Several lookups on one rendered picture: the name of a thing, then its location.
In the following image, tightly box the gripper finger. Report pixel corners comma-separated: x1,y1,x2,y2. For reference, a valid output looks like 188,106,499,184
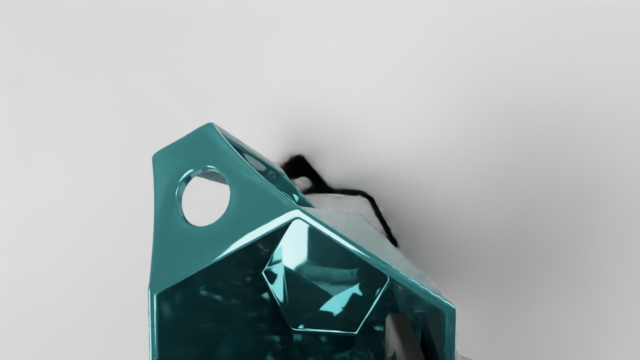
386,312,427,360

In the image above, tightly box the teal faceted mug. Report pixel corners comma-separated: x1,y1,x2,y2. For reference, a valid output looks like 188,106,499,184
148,122,457,360

